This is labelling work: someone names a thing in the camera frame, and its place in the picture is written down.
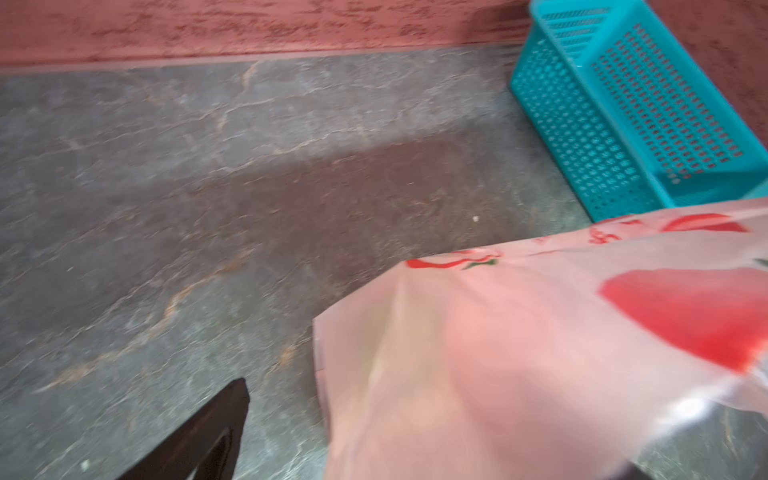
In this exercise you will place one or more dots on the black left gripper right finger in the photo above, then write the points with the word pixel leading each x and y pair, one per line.
pixel 628 471

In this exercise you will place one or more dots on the pink plastic bag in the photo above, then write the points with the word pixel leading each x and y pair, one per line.
pixel 557 357

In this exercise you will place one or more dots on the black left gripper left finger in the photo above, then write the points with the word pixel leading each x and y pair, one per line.
pixel 205 446

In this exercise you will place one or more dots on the teal plastic perforated basket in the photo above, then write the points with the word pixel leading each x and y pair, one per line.
pixel 630 119

